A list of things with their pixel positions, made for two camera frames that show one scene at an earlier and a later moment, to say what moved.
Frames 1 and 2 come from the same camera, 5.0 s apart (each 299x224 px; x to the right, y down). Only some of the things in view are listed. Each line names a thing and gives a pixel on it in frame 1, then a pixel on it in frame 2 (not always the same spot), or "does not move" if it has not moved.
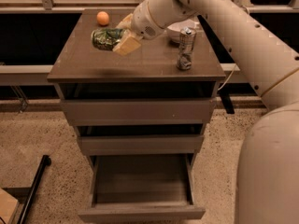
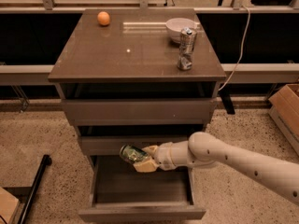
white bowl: x=173 y=31 does not move
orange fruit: x=103 y=18 does not move
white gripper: x=142 y=21 → x=163 y=156
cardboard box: x=8 y=208 does not move
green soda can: x=106 y=38 → x=132 y=154
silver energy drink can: x=186 y=46 does not move
